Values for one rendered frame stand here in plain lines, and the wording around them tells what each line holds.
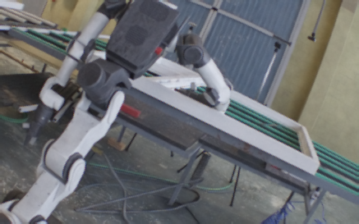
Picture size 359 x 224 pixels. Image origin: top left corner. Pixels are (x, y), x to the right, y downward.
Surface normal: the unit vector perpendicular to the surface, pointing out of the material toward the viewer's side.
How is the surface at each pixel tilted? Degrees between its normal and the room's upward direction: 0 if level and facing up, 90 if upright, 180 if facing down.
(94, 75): 65
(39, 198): 45
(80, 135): 51
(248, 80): 90
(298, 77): 90
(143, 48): 81
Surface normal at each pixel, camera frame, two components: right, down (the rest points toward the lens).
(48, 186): 0.05, -0.58
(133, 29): 0.04, 0.07
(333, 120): -0.26, 0.10
